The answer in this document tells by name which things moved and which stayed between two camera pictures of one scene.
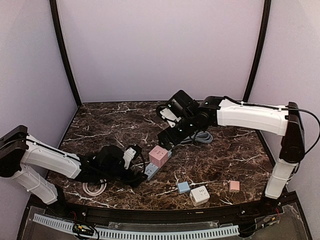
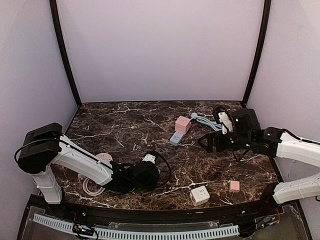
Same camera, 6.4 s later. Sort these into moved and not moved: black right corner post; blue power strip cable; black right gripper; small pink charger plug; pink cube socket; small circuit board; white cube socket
Moved: pink cube socket; blue power strip cable; black right gripper
Not moved: small circuit board; white cube socket; small pink charger plug; black right corner post
